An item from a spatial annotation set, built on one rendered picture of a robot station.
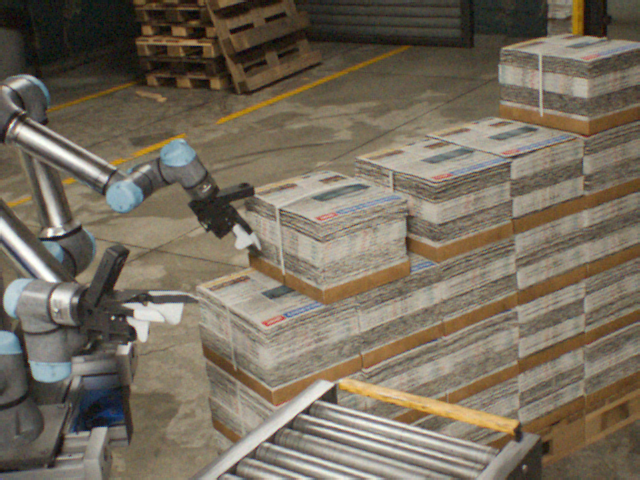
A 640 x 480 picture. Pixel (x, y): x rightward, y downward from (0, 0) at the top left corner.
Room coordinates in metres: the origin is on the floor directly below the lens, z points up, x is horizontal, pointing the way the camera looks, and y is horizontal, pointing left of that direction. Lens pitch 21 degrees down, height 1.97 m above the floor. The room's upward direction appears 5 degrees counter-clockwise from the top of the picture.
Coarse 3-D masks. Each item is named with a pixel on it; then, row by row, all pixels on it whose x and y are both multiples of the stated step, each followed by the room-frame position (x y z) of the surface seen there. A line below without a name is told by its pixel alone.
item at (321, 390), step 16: (320, 384) 2.17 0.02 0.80; (336, 384) 2.17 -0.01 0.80; (304, 400) 2.11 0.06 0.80; (320, 400) 2.12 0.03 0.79; (336, 400) 2.17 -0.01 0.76; (272, 416) 2.05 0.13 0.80; (288, 416) 2.04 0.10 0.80; (256, 432) 1.99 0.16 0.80; (272, 432) 1.98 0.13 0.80; (240, 448) 1.93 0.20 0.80; (256, 448) 1.93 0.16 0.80; (208, 464) 1.88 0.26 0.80; (224, 464) 1.87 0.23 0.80
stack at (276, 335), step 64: (512, 256) 2.91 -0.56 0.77; (576, 256) 3.05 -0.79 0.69; (256, 320) 2.49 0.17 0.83; (320, 320) 2.53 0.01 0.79; (384, 320) 2.65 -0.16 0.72; (512, 320) 2.90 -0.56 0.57; (576, 320) 3.05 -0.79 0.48; (384, 384) 2.63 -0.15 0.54; (448, 384) 2.77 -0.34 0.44; (512, 384) 2.90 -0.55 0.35; (576, 384) 3.05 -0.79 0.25; (576, 448) 3.05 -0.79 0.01
